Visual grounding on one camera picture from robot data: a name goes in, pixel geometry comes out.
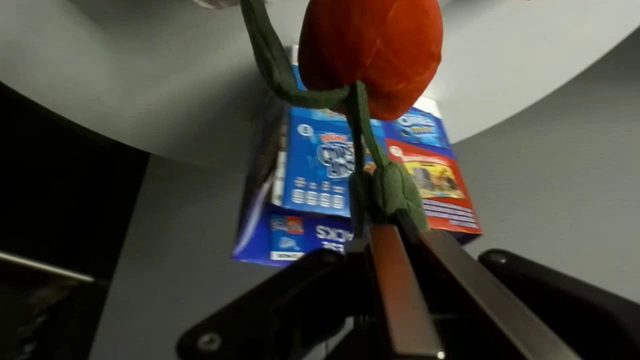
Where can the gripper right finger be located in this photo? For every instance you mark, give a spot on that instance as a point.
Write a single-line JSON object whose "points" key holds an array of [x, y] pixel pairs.
{"points": [[492, 300]]}

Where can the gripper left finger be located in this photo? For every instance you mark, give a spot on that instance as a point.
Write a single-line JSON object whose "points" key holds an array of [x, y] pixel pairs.
{"points": [[402, 300]]}

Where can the red beetroot plush toy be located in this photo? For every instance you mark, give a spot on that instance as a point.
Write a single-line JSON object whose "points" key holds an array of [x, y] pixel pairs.
{"points": [[373, 46]]}

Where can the blue snack box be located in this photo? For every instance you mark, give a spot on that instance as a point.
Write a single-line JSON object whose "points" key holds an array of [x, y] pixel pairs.
{"points": [[321, 166]]}

